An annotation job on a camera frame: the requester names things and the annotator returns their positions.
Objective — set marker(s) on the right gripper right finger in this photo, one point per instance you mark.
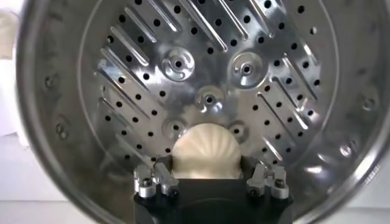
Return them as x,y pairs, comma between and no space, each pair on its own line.
259,178

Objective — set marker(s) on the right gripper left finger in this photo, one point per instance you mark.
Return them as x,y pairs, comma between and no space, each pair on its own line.
163,176

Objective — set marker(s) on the stainless steel steamer basket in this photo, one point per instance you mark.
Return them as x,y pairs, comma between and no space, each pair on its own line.
122,100

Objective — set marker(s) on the white steamed baozi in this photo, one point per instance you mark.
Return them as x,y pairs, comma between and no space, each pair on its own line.
207,152

